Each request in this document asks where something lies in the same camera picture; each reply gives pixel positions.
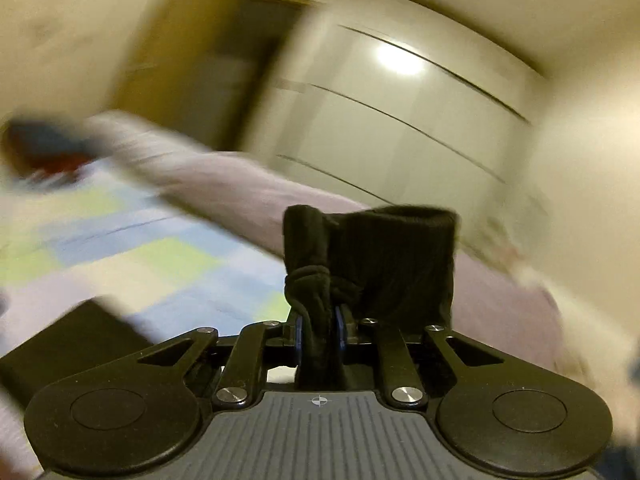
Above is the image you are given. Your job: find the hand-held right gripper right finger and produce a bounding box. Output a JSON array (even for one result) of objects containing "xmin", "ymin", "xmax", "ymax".
[{"xmin": 336, "ymin": 305, "xmax": 506, "ymax": 406}]

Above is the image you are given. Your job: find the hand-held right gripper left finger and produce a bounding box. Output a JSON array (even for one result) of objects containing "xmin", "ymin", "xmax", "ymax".
[{"xmin": 137, "ymin": 312, "xmax": 306, "ymax": 407}]

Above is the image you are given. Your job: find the black ribbed knit garment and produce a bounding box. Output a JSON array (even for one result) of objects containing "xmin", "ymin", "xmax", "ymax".
[{"xmin": 282, "ymin": 204, "xmax": 461, "ymax": 391}]

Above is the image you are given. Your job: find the checked blue green bed sheet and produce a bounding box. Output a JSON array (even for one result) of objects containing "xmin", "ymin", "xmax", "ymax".
[{"xmin": 0, "ymin": 160, "xmax": 301, "ymax": 480}]

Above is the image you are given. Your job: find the striped white duvet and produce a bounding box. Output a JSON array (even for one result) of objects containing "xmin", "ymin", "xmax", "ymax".
[{"xmin": 85, "ymin": 110, "xmax": 381, "ymax": 261}]

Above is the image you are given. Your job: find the white wardrobe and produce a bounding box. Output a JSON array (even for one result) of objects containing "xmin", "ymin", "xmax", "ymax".
[{"xmin": 260, "ymin": 5, "xmax": 546, "ymax": 241}]

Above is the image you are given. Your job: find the dark cloth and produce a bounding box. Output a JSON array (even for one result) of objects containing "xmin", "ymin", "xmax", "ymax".
[{"xmin": 2, "ymin": 115, "xmax": 98, "ymax": 173}]

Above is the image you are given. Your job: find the dark doorway frame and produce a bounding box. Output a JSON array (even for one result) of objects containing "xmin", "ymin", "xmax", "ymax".
[{"xmin": 200, "ymin": 0, "xmax": 313, "ymax": 153}]

